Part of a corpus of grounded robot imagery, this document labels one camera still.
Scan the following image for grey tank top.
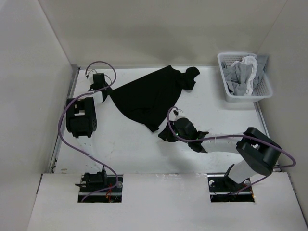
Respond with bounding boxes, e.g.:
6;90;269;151
221;55;269;96

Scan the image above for black tank top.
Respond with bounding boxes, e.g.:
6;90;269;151
110;65;200;132

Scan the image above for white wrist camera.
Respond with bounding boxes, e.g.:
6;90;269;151
172;109;183;120
86;69;97;84

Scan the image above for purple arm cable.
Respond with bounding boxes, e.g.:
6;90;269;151
167;106;297;195
58;61;120;203

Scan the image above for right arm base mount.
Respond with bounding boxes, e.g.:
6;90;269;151
207;174;255;203

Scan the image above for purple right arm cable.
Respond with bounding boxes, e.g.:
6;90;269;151
167;106;297;195

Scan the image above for white plastic laundry basket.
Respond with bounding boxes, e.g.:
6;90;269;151
217;52;273;103

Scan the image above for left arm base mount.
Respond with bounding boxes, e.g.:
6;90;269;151
75;174;124;203

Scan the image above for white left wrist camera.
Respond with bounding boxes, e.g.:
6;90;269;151
86;69;97;84

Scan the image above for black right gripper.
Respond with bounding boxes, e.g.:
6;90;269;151
158;120;190;144

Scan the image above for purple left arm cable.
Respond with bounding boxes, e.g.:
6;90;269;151
58;61;120;203

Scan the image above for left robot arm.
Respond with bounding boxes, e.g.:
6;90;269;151
66;73;113;192

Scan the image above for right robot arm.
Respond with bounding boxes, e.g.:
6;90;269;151
158;117;281;191

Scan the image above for white tank top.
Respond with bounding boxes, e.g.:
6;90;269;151
231;55;258;96

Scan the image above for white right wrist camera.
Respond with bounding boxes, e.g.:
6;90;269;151
172;109;183;120

